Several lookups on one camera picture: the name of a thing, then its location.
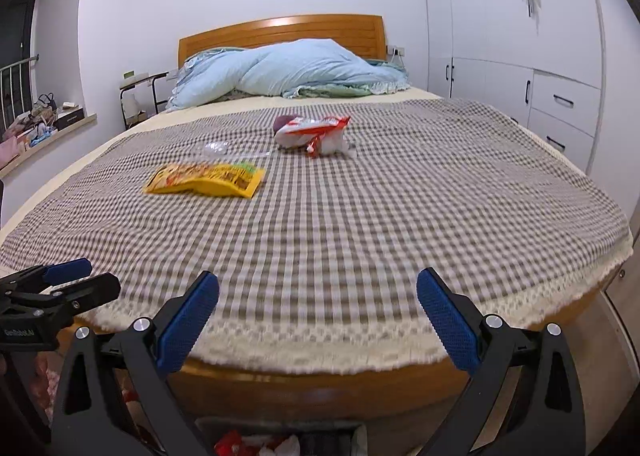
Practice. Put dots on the clear crumpled plastic wrapper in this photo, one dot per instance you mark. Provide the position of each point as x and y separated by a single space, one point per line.
215 148

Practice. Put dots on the red white crumpled wrapper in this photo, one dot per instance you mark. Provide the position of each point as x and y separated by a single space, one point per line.
332 145

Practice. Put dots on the black box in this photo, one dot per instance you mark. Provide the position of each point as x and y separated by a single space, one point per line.
70 119

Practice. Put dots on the light blue duvet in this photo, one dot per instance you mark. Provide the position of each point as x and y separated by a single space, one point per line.
300 65

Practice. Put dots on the yellow snack packet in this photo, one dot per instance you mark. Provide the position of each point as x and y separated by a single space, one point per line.
205 180

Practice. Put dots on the cream bed sheet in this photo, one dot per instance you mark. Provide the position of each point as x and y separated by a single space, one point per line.
250 106

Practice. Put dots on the white wall socket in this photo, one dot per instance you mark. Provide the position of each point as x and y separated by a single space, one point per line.
396 51

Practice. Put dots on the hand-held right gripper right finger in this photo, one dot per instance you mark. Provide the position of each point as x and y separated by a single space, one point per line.
445 323

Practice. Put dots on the wooden windowsill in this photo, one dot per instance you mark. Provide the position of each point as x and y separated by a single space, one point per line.
60 138

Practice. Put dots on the floral plastic-lined trash bin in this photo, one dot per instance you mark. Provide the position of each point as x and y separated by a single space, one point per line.
360 436

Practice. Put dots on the black frame bedside table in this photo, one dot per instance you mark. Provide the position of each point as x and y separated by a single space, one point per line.
157 85

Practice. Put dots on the purple cloth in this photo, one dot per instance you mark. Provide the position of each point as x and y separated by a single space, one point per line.
281 121

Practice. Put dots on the white wardrobe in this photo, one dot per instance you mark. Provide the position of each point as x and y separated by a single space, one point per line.
500 35

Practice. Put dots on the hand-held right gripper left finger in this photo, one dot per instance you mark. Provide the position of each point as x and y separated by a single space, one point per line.
190 321

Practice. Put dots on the red white snack packet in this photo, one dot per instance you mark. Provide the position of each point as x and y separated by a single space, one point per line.
305 128

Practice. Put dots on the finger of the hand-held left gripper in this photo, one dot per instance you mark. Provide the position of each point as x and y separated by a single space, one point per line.
95 288
67 269

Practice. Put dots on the wooden bed frame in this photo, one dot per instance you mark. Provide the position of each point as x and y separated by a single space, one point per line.
300 28

